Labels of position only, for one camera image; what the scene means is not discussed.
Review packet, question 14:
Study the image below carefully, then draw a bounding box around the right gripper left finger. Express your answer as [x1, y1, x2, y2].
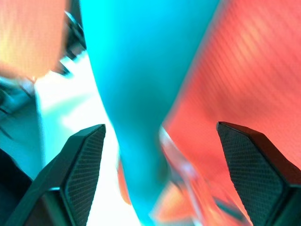
[4, 124, 106, 226]

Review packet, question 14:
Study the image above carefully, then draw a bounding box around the orange and teal backpack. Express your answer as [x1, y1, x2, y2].
[0, 0, 301, 226]

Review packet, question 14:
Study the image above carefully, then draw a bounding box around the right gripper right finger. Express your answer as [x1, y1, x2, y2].
[217, 121, 301, 226]

